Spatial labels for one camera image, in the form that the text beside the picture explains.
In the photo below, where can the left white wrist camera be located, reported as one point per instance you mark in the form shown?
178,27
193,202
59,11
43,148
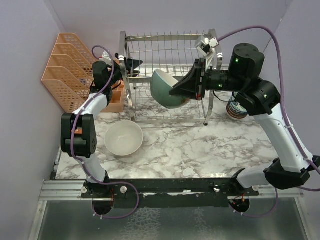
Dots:
105,57

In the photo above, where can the orange plastic file organizer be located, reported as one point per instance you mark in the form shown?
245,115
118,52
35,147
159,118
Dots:
68,74

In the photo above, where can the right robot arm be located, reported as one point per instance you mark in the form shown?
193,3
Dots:
262,101

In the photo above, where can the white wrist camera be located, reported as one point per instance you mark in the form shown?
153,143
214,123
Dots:
105,57
209,47

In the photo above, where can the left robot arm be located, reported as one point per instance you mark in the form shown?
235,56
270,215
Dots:
78,130

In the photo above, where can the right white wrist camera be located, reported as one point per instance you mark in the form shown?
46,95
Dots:
209,47

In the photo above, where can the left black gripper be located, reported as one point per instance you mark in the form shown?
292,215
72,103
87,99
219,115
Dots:
131,65

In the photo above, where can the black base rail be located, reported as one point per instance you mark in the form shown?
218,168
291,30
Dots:
166,192

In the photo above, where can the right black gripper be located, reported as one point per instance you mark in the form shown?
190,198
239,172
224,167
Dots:
189,86

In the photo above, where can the green patterned small bowl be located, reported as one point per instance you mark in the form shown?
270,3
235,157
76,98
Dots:
234,104

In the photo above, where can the aluminium frame rail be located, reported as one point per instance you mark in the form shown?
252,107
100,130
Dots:
61,190

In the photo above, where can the large teal ceramic bowl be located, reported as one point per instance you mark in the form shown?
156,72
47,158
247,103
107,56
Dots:
160,85

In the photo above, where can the large cream ceramic bowl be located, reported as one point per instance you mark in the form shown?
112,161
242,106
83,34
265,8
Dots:
123,138

